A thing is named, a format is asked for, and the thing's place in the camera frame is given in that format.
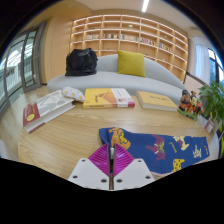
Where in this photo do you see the white orange-spotted pouch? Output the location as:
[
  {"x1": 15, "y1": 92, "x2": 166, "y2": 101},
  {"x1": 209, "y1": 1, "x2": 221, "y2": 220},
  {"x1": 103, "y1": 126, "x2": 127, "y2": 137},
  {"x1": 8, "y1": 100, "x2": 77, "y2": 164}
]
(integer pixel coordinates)
[{"x1": 61, "y1": 86, "x2": 86, "y2": 103}]

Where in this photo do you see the yellow cushion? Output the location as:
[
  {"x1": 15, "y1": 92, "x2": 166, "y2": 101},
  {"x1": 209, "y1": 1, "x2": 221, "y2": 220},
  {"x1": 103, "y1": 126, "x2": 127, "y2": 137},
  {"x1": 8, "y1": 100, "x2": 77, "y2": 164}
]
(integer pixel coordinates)
[{"x1": 116, "y1": 49, "x2": 147, "y2": 78}]

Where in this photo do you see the white sheer curtain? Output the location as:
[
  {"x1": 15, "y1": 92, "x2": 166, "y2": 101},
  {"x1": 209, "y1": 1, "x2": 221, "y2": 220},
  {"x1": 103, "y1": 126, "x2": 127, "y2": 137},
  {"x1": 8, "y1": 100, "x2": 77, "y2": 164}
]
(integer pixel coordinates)
[{"x1": 194, "y1": 43, "x2": 211, "y2": 84}]

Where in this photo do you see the grey-framed glass door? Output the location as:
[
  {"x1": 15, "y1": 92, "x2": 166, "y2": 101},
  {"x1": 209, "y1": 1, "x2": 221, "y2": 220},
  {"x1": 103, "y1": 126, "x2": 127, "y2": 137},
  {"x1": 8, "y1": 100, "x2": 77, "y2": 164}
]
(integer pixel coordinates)
[{"x1": 0, "y1": 20, "x2": 48, "y2": 111}]

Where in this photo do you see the small white red-labelled cup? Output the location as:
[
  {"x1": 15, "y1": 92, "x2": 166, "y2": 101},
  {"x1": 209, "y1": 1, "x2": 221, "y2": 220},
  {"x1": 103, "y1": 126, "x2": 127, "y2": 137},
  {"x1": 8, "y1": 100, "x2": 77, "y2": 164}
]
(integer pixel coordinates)
[{"x1": 203, "y1": 119, "x2": 216, "y2": 134}]

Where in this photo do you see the yellow and orange book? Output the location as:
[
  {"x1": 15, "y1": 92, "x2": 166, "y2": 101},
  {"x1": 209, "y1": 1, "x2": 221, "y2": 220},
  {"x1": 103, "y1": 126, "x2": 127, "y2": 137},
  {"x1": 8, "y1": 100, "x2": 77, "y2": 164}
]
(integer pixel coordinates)
[{"x1": 82, "y1": 87, "x2": 136, "y2": 110}]

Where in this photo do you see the long ceiling light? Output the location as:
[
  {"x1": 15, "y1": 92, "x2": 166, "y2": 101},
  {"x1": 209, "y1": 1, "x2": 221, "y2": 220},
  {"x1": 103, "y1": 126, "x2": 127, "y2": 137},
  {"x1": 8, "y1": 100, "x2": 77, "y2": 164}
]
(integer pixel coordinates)
[{"x1": 141, "y1": 0, "x2": 150, "y2": 14}]

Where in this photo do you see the red and white book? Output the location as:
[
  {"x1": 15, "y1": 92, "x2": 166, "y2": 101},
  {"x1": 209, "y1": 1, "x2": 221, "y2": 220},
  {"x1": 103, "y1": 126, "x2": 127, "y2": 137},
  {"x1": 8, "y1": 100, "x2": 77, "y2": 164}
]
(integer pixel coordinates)
[{"x1": 22, "y1": 89, "x2": 76, "y2": 134}]

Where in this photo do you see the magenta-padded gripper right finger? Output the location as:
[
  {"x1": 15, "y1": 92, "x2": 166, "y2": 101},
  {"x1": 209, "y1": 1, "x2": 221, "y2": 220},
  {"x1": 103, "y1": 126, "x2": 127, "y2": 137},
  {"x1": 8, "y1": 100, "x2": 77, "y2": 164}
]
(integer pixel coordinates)
[{"x1": 112, "y1": 143, "x2": 156, "y2": 192}]

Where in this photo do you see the dark-framed window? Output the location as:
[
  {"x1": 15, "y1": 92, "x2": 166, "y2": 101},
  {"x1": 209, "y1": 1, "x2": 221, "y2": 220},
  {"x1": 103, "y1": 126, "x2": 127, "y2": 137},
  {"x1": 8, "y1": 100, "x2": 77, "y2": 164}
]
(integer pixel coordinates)
[{"x1": 207, "y1": 48, "x2": 224, "y2": 88}]

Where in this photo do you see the black bag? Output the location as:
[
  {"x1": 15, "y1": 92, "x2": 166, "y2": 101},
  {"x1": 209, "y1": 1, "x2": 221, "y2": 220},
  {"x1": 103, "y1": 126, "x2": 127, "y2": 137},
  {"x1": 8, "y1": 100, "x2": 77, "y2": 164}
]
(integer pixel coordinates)
[{"x1": 64, "y1": 47, "x2": 99, "y2": 77}]

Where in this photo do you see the green leafy potted plant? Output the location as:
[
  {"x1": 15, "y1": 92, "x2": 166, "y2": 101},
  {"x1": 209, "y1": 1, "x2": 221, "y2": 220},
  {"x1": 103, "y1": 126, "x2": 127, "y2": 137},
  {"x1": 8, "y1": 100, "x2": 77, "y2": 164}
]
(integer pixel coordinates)
[{"x1": 198, "y1": 81, "x2": 224, "y2": 158}]

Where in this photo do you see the grey curved sofa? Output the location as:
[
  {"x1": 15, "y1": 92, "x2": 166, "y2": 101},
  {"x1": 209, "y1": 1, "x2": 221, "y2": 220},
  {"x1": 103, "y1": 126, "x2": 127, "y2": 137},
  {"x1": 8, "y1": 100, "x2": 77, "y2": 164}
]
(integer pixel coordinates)
[{"x1": 46, "y1": 53, "x2": 188, "y2": 104}]

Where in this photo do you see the blue printed towel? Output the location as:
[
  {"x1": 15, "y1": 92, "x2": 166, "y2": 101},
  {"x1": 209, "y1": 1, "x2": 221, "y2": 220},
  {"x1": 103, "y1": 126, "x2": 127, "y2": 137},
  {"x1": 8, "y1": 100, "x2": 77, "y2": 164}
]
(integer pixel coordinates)
[{"x1": 98, "y1": 126, "x2": 211, "y2": 176}]

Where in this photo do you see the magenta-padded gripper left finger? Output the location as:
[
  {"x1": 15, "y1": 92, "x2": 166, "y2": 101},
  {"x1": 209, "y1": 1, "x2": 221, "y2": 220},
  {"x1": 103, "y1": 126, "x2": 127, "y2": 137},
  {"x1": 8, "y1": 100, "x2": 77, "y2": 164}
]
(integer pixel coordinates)
[{"x1": 67, "y1": 143, "x2": 111, "y2": 192}]

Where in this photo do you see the colourful three-figure figurine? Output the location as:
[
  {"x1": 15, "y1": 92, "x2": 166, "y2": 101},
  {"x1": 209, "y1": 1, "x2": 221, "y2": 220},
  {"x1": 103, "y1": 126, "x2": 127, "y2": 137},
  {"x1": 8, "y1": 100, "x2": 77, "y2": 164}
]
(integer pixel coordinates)
[{"x1": 177, "y1": 89, "x2": 205, "y2": 121}]

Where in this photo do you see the wooden wall shelf unit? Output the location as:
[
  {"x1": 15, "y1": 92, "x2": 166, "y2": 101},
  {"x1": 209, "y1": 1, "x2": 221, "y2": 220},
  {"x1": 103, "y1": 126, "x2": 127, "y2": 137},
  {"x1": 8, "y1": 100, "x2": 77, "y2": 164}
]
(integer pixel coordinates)
[{"x1": 69, "y1": 13, "x2": 190, "y2": 83}]

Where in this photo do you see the plain yellow book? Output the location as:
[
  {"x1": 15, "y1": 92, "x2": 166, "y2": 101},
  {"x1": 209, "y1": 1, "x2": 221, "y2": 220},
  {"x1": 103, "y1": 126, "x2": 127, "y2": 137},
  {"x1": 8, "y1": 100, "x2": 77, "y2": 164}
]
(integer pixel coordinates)
[{"x1": 135, "y1": 90, "x2": 179, "y2": 112}]

